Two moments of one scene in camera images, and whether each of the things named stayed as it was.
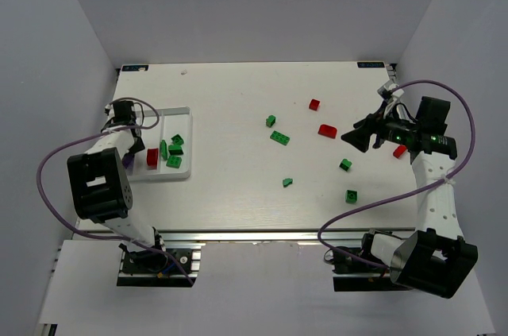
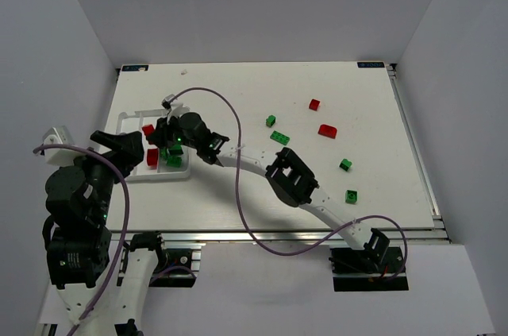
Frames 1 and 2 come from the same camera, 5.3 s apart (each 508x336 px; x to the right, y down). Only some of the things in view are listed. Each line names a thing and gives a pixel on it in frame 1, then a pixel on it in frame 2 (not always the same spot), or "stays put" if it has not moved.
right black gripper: [375, 129] → [162, 134]
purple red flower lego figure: [152, 155] stays put
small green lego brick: [270, 121] stays put
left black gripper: [135, 147] → [120, 149]
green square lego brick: [351, 196] stays put
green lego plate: [279, 137] stays put
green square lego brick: [174, 161] stays put
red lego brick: [399, 151] → [148, 129]
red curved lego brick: [328, 131] stays put
